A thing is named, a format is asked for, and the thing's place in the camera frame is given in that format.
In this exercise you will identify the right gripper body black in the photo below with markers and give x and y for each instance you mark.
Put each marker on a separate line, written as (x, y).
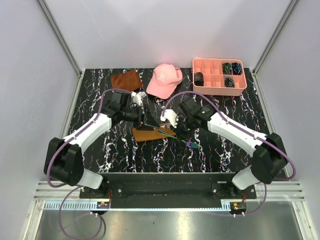
(185, 125)

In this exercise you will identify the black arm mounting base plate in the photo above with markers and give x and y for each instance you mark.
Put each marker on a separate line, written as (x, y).
(169, 191)

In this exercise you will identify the brown folded cloth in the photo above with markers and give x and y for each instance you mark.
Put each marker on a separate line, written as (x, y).
(129, 81)

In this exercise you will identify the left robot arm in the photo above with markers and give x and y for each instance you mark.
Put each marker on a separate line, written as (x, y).
(64, 159)

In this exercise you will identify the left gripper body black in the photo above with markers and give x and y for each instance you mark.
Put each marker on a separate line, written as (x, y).
(133, 115)

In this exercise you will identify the iridescent rainbow fork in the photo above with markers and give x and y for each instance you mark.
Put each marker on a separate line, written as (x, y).
(187, 142)

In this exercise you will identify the green patterned rolled sock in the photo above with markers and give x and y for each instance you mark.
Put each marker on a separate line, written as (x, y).
(226, 68)

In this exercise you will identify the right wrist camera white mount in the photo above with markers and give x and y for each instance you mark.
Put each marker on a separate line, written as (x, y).
(170, 116)

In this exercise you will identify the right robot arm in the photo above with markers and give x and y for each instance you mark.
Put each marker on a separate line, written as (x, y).
(267, 151)

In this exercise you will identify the dark rolled sock left compartment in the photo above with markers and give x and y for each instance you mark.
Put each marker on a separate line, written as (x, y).
(199, 79)

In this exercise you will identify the blue patterned rolled sock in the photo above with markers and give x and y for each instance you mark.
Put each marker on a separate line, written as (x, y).
(236, 68)

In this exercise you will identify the teal patterned rolled sock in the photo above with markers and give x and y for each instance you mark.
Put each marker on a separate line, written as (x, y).
(229, 82)

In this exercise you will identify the pink baseball cap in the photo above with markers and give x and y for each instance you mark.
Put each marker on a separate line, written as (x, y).
(164, 81)

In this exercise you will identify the pink divided organizer tray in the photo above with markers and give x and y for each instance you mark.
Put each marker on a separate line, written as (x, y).
(214, 77)

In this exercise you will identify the orange cloth napkin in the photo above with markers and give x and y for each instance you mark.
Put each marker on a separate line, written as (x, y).
(150, 135)

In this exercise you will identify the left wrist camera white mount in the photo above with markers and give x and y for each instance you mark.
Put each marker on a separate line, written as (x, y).
(137, 98)

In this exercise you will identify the silver fork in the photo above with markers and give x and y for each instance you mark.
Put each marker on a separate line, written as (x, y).
(166, 126)

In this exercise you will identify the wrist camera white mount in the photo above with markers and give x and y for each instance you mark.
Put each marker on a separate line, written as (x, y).
(137, 98)
(170, 116)

